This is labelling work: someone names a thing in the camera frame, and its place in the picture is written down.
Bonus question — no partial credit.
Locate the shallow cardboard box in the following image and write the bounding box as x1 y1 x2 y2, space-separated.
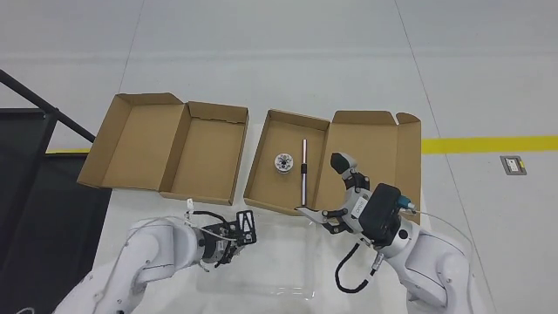
77 92 250 207
242 109 423 226

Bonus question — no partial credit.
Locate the dark mesh fence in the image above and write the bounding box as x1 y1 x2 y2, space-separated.
0 68 113 314

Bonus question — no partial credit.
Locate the deep clear plastic tray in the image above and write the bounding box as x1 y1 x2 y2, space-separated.
194 212 318 302

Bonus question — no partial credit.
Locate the grey floor socket plate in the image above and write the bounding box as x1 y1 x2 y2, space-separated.
499 154 527 177

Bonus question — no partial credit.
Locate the long metal shaft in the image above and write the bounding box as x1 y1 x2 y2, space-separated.
300 139 310 208

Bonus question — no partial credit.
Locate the round metal bush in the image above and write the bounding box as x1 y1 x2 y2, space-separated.
274 153 295 175

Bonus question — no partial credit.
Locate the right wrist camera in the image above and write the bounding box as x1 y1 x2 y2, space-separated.
357 182 416 248

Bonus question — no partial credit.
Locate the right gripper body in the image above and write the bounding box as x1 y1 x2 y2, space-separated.
343 187 412 260

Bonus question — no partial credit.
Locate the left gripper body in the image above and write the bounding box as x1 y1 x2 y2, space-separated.
198 222 241 268

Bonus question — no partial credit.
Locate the thin black cable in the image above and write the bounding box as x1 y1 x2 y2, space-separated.
190 210 229 224

